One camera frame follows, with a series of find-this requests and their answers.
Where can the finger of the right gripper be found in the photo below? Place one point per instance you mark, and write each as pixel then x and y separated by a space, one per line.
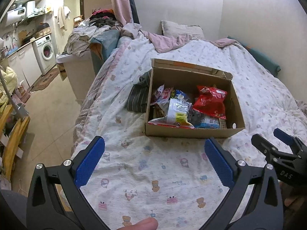
pixel 295 143
pixel 266 148

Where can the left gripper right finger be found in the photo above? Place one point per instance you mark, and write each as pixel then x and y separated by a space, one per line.
pixel 232 175

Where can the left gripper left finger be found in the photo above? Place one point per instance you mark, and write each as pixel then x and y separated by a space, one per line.
pixel 76 176

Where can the blue yellow snack packet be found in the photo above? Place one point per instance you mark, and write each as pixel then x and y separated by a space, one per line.
pixel 178 94

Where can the blue star snack bag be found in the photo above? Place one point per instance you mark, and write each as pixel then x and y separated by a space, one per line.
pixel 200 120

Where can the person's left hand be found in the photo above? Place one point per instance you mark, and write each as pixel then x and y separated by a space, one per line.
pixel 146 224

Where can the white patterned bed quilt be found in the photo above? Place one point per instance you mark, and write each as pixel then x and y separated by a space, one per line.
pixel 155 106

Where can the large red snack bag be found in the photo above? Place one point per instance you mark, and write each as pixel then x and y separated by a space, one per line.
pixel 210 101

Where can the teal cushion bed edge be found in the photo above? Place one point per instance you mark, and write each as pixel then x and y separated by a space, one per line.
pixel 262 59

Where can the white red snack bag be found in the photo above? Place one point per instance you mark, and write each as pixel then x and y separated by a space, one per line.
pixel 177 115

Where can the brown cardboard box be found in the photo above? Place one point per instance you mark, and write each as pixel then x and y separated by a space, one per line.
pixel 186 77

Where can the dark plaid cloth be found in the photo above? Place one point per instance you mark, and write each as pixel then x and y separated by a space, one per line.
pixel 138 96

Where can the wooden yellow rack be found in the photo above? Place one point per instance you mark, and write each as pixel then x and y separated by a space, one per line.
pixel 14 140

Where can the silver white snack bag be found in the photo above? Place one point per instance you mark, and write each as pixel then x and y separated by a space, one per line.
pixel 161 95

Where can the white kitchen cabinet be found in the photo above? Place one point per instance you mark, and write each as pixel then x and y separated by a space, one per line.
pixel 25 65

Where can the white washing machine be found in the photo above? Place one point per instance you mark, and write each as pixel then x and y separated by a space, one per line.
pixel 44 53

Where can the pile of clothes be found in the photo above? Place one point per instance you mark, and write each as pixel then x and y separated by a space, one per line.
pixel 80 38

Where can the beige pillow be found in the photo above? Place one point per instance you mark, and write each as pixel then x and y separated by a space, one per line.
pixel 172 29

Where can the white water heater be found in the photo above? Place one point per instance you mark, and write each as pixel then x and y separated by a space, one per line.
pixel 15 15

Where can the pink blanket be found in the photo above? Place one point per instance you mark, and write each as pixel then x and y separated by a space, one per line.
pixel 149 13

